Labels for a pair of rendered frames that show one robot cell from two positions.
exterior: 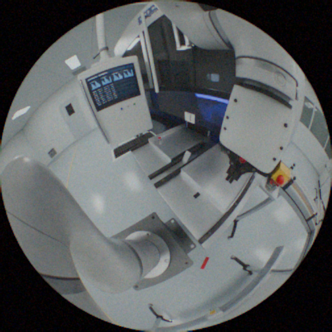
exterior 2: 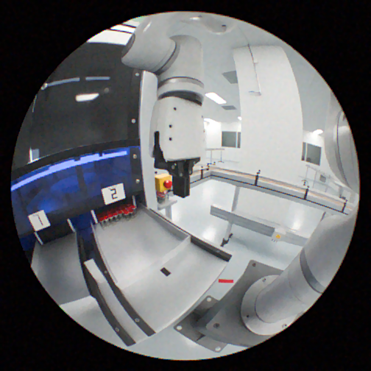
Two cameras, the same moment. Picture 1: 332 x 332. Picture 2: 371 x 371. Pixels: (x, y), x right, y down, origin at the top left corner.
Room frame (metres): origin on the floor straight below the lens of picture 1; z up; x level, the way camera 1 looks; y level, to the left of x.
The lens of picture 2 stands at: (0.15, 0.06, 1.18)
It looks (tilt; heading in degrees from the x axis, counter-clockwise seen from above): 20 degrees down; 248
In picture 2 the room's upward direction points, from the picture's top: straight up
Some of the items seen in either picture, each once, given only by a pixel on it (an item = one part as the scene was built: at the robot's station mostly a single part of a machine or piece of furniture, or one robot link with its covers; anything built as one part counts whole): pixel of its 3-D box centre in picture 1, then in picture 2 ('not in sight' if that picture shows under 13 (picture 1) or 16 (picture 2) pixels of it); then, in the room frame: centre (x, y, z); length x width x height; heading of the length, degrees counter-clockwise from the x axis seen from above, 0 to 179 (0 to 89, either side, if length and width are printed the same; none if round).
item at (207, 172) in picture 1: (224, 168); (129, 232); (0.23, -0.27, 0.90); 0.34 x 0.26 x 0.04; 116
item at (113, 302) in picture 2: (178, 162); (101, 285); (0.31, -0.06, 0.91); 0.14 x 0.03 x 0.06; 117
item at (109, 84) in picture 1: (116, 99); not in sight; (0.95, 0.31, 1.19); 0.50 x 0.19 x 0.78; 114
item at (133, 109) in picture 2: not in sight; (135, 93); (0.17, -0.41, 1.40); 0.04 x 0.01 x 0.80; 26
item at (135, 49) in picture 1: (136, 65); not in sight; (1.24, 0.10, 1.50); 0.49 x 0.01 x 0.59; 26
